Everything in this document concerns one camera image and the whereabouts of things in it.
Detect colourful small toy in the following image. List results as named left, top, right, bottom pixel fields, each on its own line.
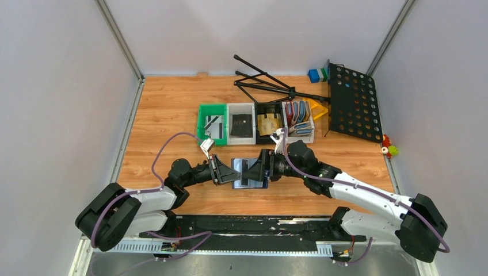
left=381, top=134, right=399, bottom=159

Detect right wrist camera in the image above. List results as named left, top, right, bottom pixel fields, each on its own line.
left=270, top=128, right=287, bottom=154

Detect black perforated stand plate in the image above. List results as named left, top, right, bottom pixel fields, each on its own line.
left=327, top=63, right=383, bottom=143

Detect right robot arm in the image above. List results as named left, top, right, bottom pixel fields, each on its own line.
left=239, top=141, right=451, bottom=263

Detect green bin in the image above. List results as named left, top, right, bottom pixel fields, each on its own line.
left=197, top=103, right=228, bottom=146

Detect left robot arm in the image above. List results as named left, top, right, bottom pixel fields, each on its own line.
left=75, top=155, right=241, bottom=251

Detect blue card holder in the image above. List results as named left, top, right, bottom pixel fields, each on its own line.
left=231, top=158, right=268, bottom=189

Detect white bin with card holders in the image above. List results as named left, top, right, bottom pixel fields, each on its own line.
left=282, top=100, right=315, bottom=144

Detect gold cards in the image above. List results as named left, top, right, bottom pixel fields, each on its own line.
left=257, top=113, right=282, bottom=136

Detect yellow triangle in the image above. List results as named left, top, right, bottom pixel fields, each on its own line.
left=303, top=98, right=328, bottom=121

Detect silver cards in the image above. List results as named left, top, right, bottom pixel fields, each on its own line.
left=204, top=115, right=224, bottom=140

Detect blue green white blocks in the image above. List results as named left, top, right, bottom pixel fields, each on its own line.
left=307, top=68, right=329, bottom=83

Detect black cards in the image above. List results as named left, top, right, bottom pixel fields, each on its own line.
left=230, top=114, right=253, bottom=137

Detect white bin with black cards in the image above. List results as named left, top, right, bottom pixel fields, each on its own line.
left=226, top=103, right=256, bottom=145

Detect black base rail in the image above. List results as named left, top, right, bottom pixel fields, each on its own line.
left=155, top=215, right=366, bottom=252

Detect black music stand tripod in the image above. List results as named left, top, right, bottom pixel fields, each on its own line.
left=233, top=54, right=331, bottom=104

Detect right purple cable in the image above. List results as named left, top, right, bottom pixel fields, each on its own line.
left=281, top=127, right=451, bottom=266

